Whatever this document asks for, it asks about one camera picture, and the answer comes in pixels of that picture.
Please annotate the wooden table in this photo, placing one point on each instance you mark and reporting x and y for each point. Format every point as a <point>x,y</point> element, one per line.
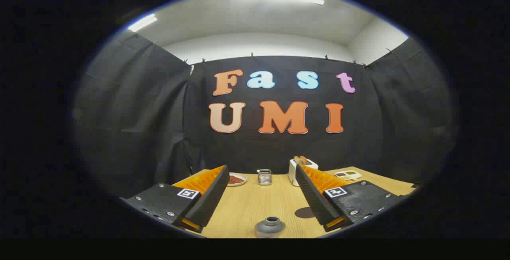
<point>255,202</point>

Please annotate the metal mesh holder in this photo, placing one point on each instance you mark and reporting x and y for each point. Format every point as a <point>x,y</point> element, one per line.
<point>264,177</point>

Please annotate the white toaster with bread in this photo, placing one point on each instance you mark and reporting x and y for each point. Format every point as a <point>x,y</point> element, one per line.
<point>293,172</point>

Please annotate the brown round coaster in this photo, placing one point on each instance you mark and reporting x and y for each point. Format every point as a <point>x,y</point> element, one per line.
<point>303,212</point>

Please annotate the white divided tray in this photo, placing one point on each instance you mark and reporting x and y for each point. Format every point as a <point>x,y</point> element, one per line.
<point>348,175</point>

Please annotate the black backdrop cloth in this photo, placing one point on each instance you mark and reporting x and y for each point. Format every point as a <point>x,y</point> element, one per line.
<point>279,148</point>

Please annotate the white plate with red food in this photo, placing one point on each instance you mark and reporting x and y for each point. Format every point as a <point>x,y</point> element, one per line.
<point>236,180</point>

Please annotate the silver juice bottle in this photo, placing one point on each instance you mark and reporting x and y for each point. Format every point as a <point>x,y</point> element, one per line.
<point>271,227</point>

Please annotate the narrow ceiling light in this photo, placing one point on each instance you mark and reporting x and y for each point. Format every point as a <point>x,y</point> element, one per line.
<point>142,22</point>

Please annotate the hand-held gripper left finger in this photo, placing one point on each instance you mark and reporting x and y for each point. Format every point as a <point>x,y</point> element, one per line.
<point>207,200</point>

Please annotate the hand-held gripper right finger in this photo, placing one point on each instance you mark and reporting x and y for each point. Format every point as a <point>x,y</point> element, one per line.
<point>312,196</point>

